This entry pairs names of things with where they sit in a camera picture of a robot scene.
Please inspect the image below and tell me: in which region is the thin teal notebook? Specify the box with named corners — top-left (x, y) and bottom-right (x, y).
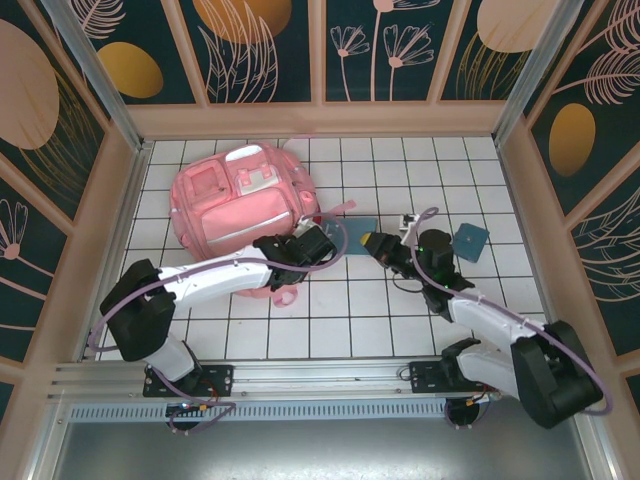
top-left (327, 215), bottom-right (379, 257)

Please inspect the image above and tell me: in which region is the pink backpack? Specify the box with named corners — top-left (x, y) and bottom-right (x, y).
top-left (168, 135), bottom-right (359, 309)

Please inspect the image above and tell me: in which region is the small square teal notebook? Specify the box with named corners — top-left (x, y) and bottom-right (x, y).
top-left (452, 222), bottom-right (490, 264)

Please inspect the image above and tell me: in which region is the grey metal sheet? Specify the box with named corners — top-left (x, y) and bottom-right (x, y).
top-left (29, 419), bottom-right (616, 480)

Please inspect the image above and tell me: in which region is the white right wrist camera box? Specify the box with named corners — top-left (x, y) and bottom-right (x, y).
top-left (398, 212), bottom-right (424, 246)

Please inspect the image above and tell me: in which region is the aluminium side rail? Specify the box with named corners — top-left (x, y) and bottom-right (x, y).
top-left (494, 139), bottom-right (569, 354)
top-left (74, 139), bottom-right (156, 361)

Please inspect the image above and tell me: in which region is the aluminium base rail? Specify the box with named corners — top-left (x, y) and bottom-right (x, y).
top-left (47, 354), bottom-right (599, 401)

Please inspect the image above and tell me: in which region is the grey slotted cable duct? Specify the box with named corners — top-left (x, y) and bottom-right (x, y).
top-left (67, 399), bottom-right (586, 422)

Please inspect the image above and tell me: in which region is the aluminium frame post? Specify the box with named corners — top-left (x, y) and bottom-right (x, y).
top-left (492, 0), bottom-right (601, 146)
top-left (39, 0), bottom-right (154, 154)

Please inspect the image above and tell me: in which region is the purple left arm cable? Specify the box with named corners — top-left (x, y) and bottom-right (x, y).
top-left (87, 212), bottom-right (349, 436)

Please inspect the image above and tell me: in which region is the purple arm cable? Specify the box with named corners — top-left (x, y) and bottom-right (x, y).
top-left (87, 212), bottom-right (349, 436)
top-left (389, 207), bottom-right (616, 431)

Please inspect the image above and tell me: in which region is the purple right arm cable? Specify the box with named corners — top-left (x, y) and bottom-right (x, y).
top-left (389, 207), bottom-right (616, 431)

